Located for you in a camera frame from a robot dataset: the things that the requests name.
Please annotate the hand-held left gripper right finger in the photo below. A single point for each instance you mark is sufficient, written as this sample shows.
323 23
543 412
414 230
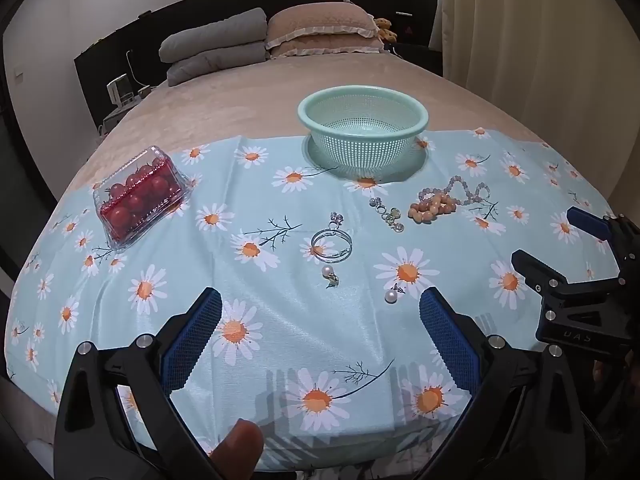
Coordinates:
450 340

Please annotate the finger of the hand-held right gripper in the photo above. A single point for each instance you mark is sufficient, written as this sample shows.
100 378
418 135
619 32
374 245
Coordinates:
537 267
587 222

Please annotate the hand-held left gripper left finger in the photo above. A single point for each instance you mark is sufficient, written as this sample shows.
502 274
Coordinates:
192 340

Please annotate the pearl earring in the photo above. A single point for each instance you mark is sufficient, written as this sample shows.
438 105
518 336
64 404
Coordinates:
390 296
327 272

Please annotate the silver hoop earring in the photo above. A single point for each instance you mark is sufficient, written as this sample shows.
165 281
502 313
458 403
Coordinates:
312 246
351 250

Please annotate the green plastic colander basket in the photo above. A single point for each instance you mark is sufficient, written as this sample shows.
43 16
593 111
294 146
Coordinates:
350 155

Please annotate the person's left hand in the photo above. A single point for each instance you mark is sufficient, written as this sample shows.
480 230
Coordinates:
239 447

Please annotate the daisy print blue tablecloth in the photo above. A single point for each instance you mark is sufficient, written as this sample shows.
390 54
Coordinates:
300 320

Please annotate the clear box of cherry tomatoes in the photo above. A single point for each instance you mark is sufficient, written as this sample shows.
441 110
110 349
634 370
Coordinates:
135 197

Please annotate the cream curtain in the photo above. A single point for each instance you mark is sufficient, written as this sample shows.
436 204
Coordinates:
540 35

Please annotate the beige bed blanket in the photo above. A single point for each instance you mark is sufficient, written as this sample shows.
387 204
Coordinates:
225 105

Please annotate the dark nightstand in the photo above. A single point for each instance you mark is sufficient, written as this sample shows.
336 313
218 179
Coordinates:
417 35

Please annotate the white bedside appliance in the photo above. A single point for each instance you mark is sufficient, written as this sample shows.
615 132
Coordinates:
118 91

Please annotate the grey pillow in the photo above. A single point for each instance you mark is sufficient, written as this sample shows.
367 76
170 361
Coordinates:
215 35
215 65

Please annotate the brown teddy bear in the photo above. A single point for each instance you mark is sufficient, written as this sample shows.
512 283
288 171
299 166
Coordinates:
385 30

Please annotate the black headboard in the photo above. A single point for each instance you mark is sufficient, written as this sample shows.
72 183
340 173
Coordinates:
110 55

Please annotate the beige frilled pillow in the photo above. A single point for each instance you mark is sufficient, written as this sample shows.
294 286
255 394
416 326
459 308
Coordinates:
330 49
320 22

